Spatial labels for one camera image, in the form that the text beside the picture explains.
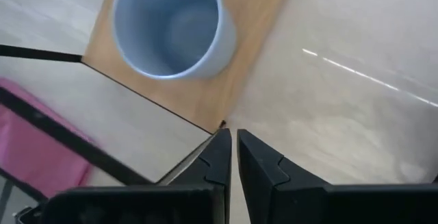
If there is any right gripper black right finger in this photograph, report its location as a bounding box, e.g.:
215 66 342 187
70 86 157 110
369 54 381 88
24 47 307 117
236 128 330 224

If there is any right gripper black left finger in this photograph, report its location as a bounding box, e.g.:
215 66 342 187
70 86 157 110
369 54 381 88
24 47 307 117
168 127 233 224

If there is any light blue mug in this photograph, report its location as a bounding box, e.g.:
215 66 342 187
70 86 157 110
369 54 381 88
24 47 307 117
105 0 238 82

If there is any pink cloth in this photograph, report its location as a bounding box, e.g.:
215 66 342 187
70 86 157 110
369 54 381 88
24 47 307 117
0 77 94 199

